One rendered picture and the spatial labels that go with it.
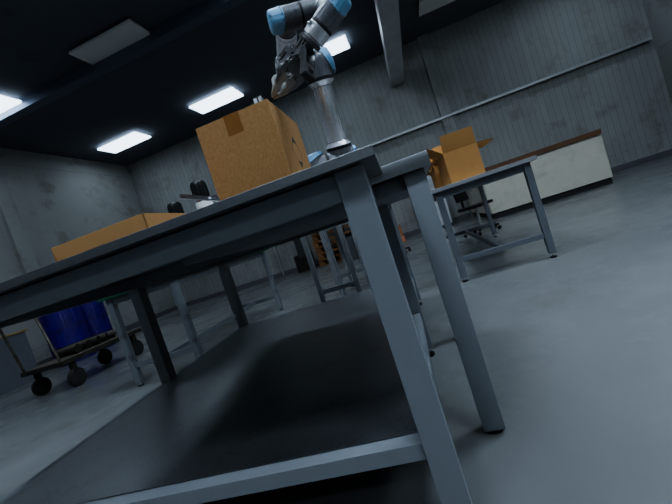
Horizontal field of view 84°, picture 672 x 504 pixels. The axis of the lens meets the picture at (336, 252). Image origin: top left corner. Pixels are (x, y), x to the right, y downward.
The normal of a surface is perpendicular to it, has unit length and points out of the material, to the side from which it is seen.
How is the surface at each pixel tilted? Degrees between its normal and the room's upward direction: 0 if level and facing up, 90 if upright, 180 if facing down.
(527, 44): 90
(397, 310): 90
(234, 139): 90
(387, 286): 90
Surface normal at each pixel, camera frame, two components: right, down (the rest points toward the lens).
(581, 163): -0.21, 0.11
